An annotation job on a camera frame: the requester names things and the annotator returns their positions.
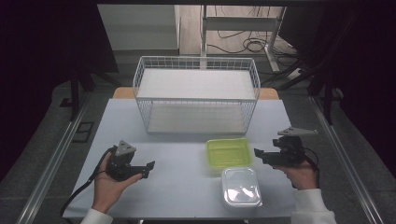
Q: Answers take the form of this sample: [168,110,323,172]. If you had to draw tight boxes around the white metal desk frame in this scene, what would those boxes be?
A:
[200,4,288,73]

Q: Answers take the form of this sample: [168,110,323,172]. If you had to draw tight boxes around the hand-held gripper black cable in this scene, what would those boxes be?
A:
[302,147,321,189]
[60,147,115,217]

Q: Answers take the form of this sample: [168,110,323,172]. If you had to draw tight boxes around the white cabinet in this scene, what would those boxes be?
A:
[97,4,181,58]

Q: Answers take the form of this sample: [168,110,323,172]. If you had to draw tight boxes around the green plastic food container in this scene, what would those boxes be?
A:
[205,137,253,175]

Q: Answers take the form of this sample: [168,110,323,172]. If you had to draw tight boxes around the left hand-held gripper black cable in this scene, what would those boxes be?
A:
[60,147,115,217]

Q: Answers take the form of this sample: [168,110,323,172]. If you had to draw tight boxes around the white wire rack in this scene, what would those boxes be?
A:
[133,55,262,135]

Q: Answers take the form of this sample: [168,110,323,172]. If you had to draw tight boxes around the person's left hand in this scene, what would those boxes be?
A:
[92,152,143,215]

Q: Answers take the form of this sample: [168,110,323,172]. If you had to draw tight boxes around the black floor bracket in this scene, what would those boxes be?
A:
[72,120,95,145]

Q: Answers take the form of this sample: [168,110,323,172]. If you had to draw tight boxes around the dark tripod stand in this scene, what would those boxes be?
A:
[60,60,121,122]
[261,8,345,126]

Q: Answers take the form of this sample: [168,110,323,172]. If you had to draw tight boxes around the right hand-held gripper black cable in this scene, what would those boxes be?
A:
[302,147,321,189]

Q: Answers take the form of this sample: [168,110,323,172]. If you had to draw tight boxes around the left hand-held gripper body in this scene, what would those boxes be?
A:
[106,140,142,182]

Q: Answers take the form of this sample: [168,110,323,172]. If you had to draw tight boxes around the white plastic food container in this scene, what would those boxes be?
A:
[221,166,263,209]

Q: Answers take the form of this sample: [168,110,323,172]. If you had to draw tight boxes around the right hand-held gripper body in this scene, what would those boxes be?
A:
[272,126,318,168]

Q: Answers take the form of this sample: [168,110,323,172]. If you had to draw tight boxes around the person's right hand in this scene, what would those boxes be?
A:
[273,163,319,191]

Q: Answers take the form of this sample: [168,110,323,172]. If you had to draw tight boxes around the aluminium rail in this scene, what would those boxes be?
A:
[15,92,92,224]
[309,94,385,224]

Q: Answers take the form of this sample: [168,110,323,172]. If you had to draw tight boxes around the white power strip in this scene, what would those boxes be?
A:
[287,67,304,81]

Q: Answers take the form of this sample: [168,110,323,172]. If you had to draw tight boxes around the dark curtain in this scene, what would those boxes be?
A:
[0,0,120,183]
[278,4,396,178]

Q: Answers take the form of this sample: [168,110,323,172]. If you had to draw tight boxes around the black floor cables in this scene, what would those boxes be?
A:
[206,6,301,68]

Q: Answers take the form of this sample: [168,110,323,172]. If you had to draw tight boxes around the white table cover sheet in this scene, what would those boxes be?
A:
[62,98,300,219]

